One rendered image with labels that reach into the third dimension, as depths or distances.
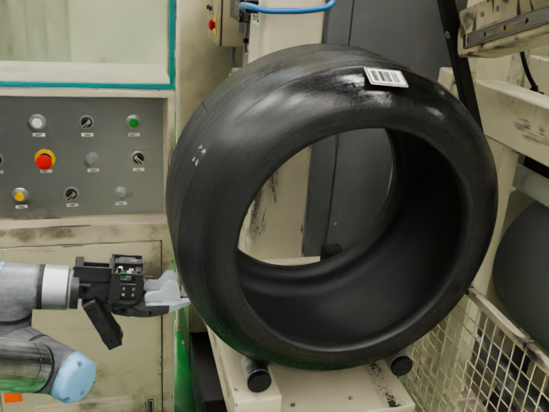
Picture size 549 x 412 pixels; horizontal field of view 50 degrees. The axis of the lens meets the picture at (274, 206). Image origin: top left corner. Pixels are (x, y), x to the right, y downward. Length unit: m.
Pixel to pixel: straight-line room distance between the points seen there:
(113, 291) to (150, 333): 0.85
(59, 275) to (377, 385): 0.67
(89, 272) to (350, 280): 0.58
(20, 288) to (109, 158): 0.71
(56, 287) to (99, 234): 0.69
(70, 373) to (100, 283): 0.16
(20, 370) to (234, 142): 0.44
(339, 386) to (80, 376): 0.54
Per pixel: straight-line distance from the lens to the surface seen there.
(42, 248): 1.73
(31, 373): 0.94
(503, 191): 1.52
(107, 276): 1.03
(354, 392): 1.27
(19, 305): 1.05
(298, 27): 1.25
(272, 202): 1.34
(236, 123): 0.88
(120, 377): 1.96
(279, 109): 0.87
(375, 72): 0.91
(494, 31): 1.21
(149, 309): 1.05
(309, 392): 1.25
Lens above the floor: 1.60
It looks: 23 degrees down
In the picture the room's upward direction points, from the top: 4 degrees clockwise
